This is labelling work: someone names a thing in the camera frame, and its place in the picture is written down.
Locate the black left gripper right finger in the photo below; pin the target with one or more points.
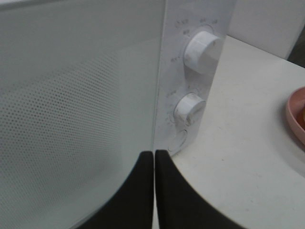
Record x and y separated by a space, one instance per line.
179 206

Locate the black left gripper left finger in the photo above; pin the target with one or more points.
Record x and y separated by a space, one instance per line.
131 207

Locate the round white door button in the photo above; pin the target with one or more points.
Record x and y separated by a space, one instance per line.
178 141

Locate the white microwave knob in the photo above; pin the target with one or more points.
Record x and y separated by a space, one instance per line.
202 53
189 109

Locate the white microwave door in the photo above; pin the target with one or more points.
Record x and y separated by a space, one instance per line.
78 82

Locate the pink round plate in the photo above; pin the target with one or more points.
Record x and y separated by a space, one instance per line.
295 115

